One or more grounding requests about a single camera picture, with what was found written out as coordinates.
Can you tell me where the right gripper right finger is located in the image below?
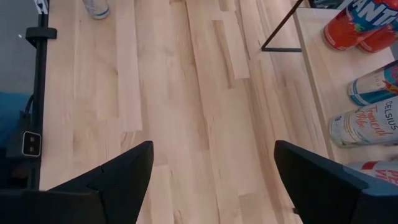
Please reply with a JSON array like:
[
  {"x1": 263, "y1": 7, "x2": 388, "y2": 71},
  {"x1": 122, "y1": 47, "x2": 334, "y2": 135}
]
[{"x1": 273, "y1": 139, "x2": 398, "y2": 224}]

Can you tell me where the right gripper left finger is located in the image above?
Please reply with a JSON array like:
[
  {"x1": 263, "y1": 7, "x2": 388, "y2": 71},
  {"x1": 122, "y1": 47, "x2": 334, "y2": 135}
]
[{"x1": 0, "y1": 140, "x2": 155, "y2": 224}]

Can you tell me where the white Celsius Peach Vibe can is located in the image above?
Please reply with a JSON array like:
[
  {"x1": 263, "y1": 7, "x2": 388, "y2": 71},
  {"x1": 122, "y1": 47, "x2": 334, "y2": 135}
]
[{"x1": 346, "y1": 160, "x2": 398, "y2": 187}]

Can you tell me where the silver can with black lid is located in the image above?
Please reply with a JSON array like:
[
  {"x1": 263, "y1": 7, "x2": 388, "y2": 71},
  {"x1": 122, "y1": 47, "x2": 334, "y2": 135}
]
[{"x1": 328, "y1": 96, "x2": 398, "y2": 149}]

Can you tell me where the blue Red Bull can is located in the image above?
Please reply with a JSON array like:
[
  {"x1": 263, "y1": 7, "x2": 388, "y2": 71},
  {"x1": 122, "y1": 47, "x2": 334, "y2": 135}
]
[{"x1": 348, "y1": 60, "x2": 398, "y2": 107}]

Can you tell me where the red cola can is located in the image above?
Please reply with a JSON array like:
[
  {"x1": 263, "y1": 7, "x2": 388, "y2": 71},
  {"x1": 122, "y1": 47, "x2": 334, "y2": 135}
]
[{"x1": 356, "y1": 26, "x2": 398, "y2": 54}]

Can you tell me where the orange-red soda can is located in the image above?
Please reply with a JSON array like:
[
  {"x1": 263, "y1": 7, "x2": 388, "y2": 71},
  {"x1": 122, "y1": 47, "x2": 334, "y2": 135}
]
[{"x1": 322, "y1": 0, "x2": 398, "y2": 52}]

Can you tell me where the silver and blue slim can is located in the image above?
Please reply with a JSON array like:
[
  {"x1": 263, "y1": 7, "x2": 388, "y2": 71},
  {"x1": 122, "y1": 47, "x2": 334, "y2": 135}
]
[{"x1": 82, "y1": 0, "x2": 111, "y2": 20}]

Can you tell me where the black aluminium rig frame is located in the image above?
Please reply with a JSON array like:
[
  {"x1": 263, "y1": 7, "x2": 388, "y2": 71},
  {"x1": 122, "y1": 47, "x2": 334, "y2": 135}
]
[{"x1": 24, "y1": 0, "x2": 58, "y2": 190}]

